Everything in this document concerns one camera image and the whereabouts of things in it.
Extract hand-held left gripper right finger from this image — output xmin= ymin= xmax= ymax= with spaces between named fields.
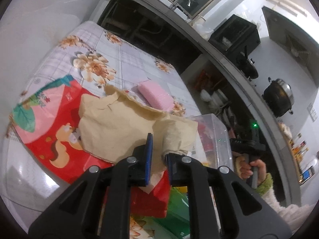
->
xmin=165 ymin=153 xmax=293 ymax=239

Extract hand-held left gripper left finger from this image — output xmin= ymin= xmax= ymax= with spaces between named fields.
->
xmin=28 ymin=133 xmax=154 ymax=239

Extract clear plastic container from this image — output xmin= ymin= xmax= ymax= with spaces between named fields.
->
xmin=186 ymin=114 xmax=235 ymax=177

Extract beige cloth garment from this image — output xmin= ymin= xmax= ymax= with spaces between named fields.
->
xmin=78 ymin=84 xmax=199 ymax=173

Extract red printed bag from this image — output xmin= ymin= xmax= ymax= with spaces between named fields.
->
xmin=11 ymin=75 xmax=117 ymax=185

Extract person's right forearm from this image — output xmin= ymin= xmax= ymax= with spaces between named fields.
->
xmin=254 ymin=173 xmax=317 ymax=232

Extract person's right hand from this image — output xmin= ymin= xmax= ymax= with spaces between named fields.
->
xmin=234 ymin=154 xmax=268 ymax=186

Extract grey kitchen counter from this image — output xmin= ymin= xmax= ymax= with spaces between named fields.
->
xmin=112 ymin=0 xmax=307 ymax=187

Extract red packet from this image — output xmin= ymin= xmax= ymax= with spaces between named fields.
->
xmin=103 ymin=172 xmax=172 ymax=217

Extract pale pink bag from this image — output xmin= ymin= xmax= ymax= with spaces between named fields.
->
xmin=278 ymin=122 xmax=293 ymax=140

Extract green printed box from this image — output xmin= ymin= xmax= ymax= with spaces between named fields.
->
xmin=130 ymin=187 xmax=197 ymax=239

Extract stack of bowls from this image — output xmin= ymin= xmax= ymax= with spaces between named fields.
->
xmin=212 ymin=90 xmax=228 ymax=107

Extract black pot with metal lid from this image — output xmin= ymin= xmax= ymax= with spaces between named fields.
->
xmin=262 ymin=78 xmax=294 ymax=119

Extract group of condiment bottles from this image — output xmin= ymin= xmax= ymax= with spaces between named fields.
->
xmin=290 ymin=133 xmax=309 ymax=160

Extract pink sponge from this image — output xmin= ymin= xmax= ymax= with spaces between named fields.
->
xmin=137 ymin=80 xmax=174 ymax=110

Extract silver kitchen scale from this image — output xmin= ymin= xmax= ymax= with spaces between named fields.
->
xmin=298 ymin=159 xmax=319 ymax=186

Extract red seasoning packets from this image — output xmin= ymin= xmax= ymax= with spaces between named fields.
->
xmin=194 ymin=70 xmax=222 ymax=91

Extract table with floral tablecloth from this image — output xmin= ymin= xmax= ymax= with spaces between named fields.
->
xmin=7 ymin=21 xmax=202 ymax=239

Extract black microwave oven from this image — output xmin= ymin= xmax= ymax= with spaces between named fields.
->
xmin=208 ymin=14 xmax=261 ymax=55

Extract grey range hood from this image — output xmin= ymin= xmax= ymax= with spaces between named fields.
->
xmin=262 ymin=6 xmax=319 ymax=87

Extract white plastic bag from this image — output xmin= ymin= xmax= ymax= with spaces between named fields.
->
xmin=188 ymin=15 xmax=215 ymax=40

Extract metal faucet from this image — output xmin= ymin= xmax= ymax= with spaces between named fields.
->
xmin=172 ymin=0 xmax=192 ymax=9

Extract white wall sticker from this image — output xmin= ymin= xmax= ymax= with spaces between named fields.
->
xmin=306 ymin=103 xmax=319 ymax=122

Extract white wall fixture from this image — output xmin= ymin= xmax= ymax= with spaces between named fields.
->
xmin=264 ymin=0 xmax=309 ymax=18

